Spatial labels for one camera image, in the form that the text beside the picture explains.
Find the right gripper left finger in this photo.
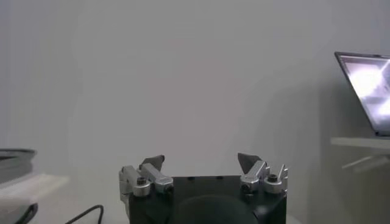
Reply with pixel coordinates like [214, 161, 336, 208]
[118, 154, 175, 203]

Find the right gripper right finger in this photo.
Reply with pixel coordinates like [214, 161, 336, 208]
[237, 152, 289, 195]

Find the stainless steel steamer basket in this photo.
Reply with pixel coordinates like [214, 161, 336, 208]
[0, 148, 38, 184]

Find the white side table with label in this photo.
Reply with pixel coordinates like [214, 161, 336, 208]
[330, 136, 390, 175]

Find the black laptop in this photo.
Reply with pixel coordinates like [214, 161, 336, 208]
[334, 51, 390, 138]

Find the black cooker power cord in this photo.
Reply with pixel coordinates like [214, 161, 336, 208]
[64, 204, 105, 224]

